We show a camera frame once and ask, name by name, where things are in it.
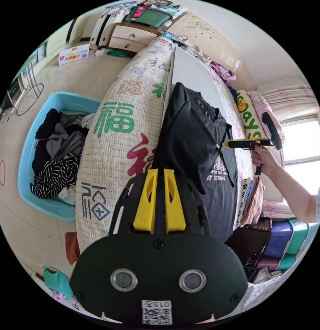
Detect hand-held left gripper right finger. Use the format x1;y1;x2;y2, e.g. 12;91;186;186
164;168;187;234

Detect metal frame chair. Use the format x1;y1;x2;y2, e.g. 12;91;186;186
15;60;45;117

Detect cream drawer cupboard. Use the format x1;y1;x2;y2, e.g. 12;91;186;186
106;21;163;55

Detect green plastic box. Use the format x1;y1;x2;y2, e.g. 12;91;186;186
124;6;174;28

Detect purple crumpled garment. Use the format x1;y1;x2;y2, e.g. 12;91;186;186
209;61;237;84

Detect person's right forearm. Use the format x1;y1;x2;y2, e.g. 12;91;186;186
268;164;320;224

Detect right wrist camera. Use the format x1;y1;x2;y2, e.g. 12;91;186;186
261;112;283;151

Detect blue basket with clothes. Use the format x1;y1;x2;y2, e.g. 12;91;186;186
17;91;101;223

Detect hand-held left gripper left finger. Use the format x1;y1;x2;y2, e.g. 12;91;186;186
133;168;158;234

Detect bed with printed quilt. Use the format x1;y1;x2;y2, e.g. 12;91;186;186
75;13;256;258

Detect pink printed pillow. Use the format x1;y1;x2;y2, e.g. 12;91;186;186
248;90;286;144

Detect black lettered short sleeve shirt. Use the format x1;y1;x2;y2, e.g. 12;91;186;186
151;82;239;243

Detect person's right hand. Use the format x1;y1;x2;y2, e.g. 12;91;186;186
251;146;280;179

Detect pile of clothes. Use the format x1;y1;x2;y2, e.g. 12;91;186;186
236;176;266;227

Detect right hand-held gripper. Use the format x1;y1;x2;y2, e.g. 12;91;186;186
220;138;276;176

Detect white printed carton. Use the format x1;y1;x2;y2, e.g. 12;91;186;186
57;43;98;67

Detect pillow with duck print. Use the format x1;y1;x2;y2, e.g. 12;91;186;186
235;89;263;142

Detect window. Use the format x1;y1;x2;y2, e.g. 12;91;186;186
279;115;320;198

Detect white flat board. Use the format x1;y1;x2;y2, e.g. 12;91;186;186
170;46;229;118

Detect teal plastic object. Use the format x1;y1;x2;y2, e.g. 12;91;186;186
43;266;74;300

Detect pink curtain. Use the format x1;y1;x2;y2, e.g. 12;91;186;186
260;83;320;122

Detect stacked plastic storage boxes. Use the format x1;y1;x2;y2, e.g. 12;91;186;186
256;217;320;272

